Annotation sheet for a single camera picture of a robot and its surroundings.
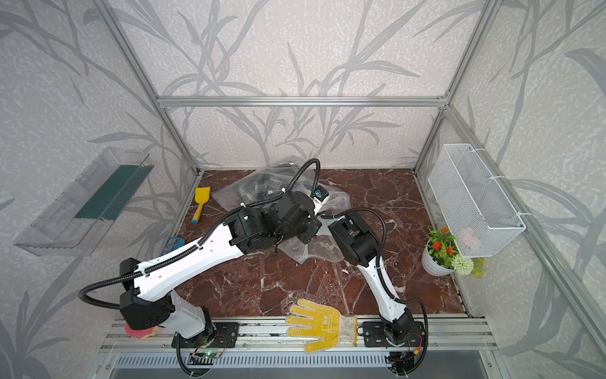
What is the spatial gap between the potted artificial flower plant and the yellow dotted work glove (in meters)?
0.33

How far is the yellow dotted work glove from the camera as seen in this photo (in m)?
0.73

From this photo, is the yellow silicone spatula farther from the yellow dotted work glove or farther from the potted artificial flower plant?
the potted artificial flower plant

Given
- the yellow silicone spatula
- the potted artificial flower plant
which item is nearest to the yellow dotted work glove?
the potted artificial flower plant

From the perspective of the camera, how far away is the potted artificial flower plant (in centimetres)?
74
